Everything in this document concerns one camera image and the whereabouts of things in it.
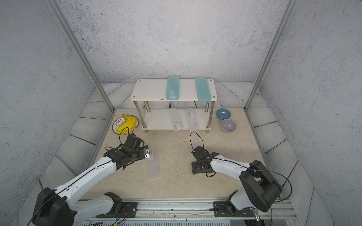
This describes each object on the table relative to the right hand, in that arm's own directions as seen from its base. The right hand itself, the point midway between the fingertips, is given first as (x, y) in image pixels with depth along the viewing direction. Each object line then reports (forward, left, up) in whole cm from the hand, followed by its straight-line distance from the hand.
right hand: (201, 168), depth 88 cm
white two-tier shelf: (+33, +33, +34) cm, 58 cm away
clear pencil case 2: (+34, +17, +7) cm, 39 cm away
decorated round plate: (+36, +62, +3) cm, 72 cm away
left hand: (+5, +33, +11) cm, 35 cm away
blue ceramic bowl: (+44, -20, +2) cm, 48 cm away
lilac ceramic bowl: (+31, -21, +3) cm, 38 cm away
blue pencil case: (+32, -1, +34) cm, 47 cm away
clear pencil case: (+34, +5, +6) cm, 35 cm away
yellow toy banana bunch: (+29, +52, +7) cm, 60 cm away
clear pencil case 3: (+2, +30, +1) cm, 31 cm away
